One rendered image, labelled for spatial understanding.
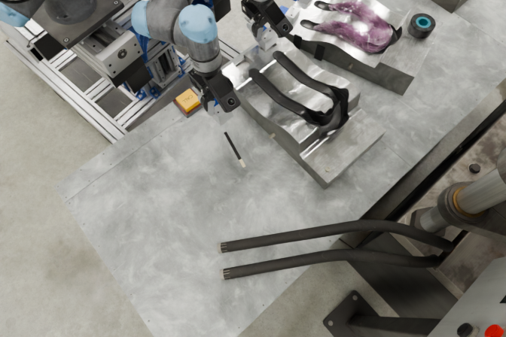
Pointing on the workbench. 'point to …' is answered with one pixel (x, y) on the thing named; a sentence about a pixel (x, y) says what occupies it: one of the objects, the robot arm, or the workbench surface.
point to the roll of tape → (421, 25)
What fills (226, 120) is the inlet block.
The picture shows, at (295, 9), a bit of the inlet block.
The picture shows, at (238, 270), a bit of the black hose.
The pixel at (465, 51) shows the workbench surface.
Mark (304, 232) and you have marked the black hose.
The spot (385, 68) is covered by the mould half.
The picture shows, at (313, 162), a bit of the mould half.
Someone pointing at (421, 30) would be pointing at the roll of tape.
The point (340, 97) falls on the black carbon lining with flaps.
